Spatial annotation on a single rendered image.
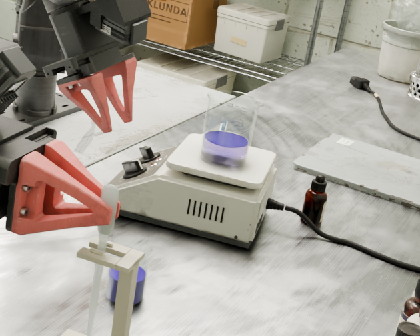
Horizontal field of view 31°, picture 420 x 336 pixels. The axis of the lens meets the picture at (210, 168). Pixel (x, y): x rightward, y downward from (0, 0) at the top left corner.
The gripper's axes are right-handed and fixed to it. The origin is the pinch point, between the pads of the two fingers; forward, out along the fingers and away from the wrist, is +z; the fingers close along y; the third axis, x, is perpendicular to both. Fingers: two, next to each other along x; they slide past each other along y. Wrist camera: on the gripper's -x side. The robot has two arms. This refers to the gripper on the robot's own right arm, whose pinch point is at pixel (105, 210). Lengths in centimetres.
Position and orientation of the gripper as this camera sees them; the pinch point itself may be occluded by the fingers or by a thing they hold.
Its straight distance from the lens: 61.6
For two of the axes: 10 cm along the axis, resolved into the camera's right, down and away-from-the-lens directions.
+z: 9.2, 3.0, -2.4
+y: 3.3, -3.0, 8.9
